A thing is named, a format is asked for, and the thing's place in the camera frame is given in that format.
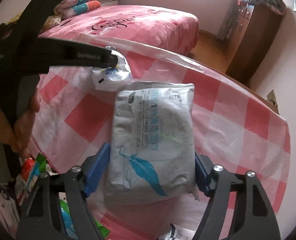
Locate white blue snack pouch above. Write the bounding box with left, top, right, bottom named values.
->
left=92, top=46, right=133, bottom=92

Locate grey wet wipes pack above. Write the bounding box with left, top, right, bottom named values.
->
left=105, top=82, right=195, bottom=206

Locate person's left hand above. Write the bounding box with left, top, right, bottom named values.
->
left=0, top=89, right=41, bottom=159

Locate lower rolled colourful blanket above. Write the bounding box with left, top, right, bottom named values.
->
left=60, top=1, right=101, bottom=20

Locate blue green snack wrapper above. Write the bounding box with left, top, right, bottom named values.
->
left=59, top=198, right=110, bottom=239

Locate red white snack wrapper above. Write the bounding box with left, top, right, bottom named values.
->
left=15, top=154, right=47, bottom=205

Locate pink checked tablecloth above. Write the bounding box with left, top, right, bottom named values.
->
left=28, top=33, right=291, bottom=240

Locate pink bed with bedspread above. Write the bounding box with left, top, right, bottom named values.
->
left=42, top=5, right=199, bottom=55

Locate grey curtain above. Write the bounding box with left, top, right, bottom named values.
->
left=216, top=0, right=238, bottom=41

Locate brown wooden dresser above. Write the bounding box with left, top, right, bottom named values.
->
left=226, top=4, right=283, bottom=86

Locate wall power socket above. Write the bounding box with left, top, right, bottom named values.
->
left=266, top=89, right=279, bottom=114

